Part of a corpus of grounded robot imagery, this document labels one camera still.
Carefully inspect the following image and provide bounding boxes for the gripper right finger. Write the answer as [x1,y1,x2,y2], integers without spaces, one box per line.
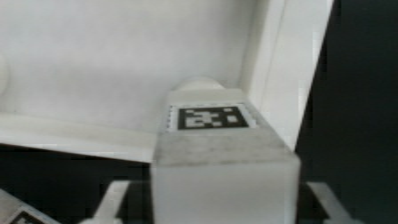
[295,182,364,224]

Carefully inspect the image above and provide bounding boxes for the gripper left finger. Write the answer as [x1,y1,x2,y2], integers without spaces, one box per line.
[78,180,151,224]

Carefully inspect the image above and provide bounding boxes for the white table leg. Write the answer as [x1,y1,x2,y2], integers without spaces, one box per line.
[0,189,60,224]
[151,77,300,224]

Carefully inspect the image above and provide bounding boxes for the white square table top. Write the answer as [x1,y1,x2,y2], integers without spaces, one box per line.
[0,0,270,162]

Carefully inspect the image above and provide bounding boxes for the white L-shaped fence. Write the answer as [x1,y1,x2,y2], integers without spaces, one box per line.
[254,0,336,153]

